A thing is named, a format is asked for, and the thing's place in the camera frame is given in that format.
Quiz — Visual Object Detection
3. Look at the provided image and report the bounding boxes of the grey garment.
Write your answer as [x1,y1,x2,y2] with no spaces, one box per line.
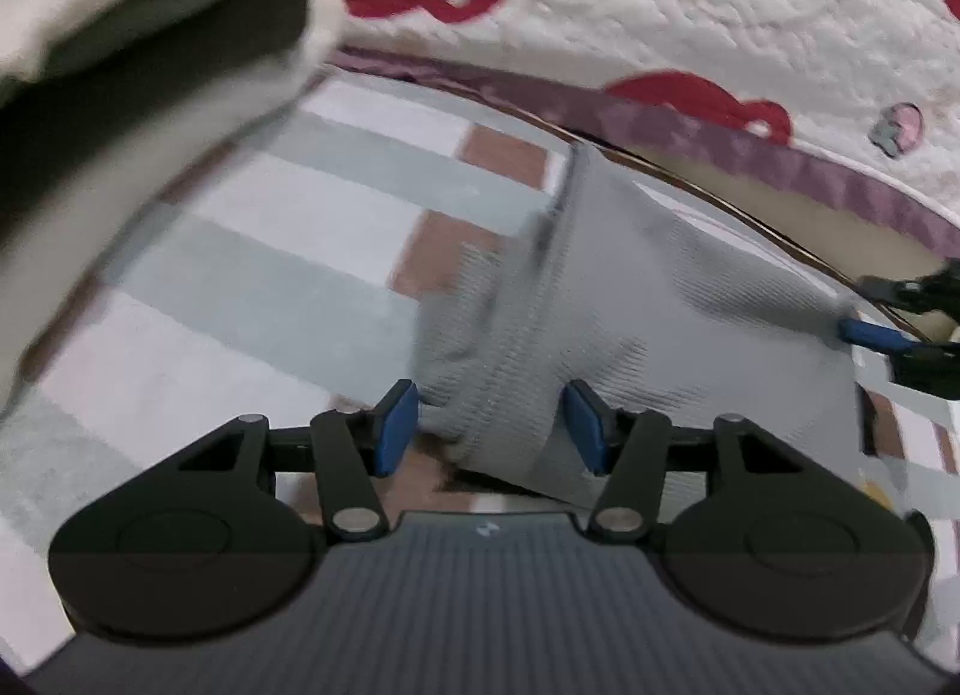
[413,146,861,508]

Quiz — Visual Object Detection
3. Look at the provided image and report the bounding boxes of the stack of folded clothes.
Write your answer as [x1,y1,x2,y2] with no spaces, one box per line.
[2,0,347,397]

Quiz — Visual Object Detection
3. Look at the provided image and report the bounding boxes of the beige mattress side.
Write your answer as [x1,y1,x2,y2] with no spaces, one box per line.
[628,146,946,279]

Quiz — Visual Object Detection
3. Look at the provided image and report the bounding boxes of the plaid bed sheet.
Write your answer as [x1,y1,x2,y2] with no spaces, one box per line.
[0,67,960,674]

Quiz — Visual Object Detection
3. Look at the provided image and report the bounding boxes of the white quilt red bears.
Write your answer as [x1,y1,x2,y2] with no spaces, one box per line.
[345,0,958,256]

